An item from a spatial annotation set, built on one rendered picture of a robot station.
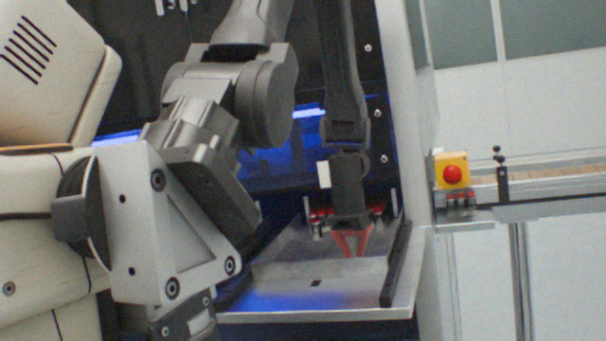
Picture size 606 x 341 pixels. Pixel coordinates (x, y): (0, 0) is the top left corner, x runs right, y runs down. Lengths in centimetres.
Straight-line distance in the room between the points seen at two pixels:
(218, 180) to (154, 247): 6
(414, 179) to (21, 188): 92
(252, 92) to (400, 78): 75
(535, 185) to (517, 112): 453
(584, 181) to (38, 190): 115
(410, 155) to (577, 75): 477
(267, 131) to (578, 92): 552
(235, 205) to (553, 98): 556
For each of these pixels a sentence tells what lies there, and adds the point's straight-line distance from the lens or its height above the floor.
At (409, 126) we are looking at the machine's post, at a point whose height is 110.
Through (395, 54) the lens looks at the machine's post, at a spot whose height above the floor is 126.
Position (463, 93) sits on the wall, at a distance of 580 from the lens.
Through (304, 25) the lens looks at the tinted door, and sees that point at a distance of 123.
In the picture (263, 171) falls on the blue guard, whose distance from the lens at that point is 128.
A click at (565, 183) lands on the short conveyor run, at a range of 135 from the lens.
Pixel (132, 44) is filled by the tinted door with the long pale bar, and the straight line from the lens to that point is 141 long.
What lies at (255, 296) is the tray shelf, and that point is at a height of 88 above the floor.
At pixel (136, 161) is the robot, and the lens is 37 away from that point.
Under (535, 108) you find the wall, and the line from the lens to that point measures 586.
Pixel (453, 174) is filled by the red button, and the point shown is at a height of 100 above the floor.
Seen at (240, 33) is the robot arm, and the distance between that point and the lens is 53.
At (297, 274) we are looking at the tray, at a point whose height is 89.
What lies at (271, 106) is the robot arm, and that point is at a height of 123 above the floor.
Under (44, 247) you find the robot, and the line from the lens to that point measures 44.
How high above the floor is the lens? 125
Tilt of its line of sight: 10 degrees down
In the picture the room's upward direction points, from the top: 9 degrees counter-clockwise
